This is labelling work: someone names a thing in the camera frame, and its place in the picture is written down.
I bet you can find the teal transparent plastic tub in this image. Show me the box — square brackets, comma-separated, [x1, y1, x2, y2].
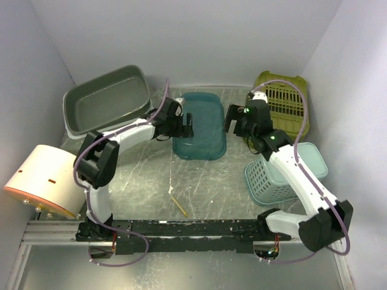
[172, 92, 227, 161]

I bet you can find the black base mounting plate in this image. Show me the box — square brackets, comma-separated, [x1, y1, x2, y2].
[76, 219, 277, 255]

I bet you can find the light blue perforated basket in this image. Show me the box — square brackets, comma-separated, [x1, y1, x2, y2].
[244, 142, 328, 207]

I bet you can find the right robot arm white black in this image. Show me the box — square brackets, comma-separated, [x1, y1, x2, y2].
[224, 100, 353, 256]

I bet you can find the grey plastic tub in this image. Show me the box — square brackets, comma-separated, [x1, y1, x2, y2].
[62, 65, 151, 139]

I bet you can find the purple cable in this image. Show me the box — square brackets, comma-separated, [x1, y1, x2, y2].
[249, 80, 351, 264]
[73, 77, 172, 268]

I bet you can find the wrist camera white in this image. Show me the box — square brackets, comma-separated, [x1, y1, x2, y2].
[175, 97, 185, 116]
[252, 91, 268, 103]

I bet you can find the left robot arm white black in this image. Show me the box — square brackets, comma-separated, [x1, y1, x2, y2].
[73, 97, 194, 241]

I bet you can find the small wooden stick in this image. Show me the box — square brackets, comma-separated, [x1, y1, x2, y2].
[171, 196, 188, 218]

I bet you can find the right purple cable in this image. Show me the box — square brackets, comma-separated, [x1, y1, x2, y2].
[249, 80, 351, 264]

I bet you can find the cream cylindrical appliance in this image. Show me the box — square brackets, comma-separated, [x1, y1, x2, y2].
[4, 144, 85, 219]

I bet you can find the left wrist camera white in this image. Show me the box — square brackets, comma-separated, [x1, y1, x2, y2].
[175, 97, 185, 116]

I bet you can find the olive green plastic basket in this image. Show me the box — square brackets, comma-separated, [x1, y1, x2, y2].
[253, 71, 308, 141]

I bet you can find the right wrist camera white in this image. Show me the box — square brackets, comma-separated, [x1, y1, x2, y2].
[252, 91, 268, 103]

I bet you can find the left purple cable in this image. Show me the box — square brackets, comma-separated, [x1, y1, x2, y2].
[73, 77, 172, 268]

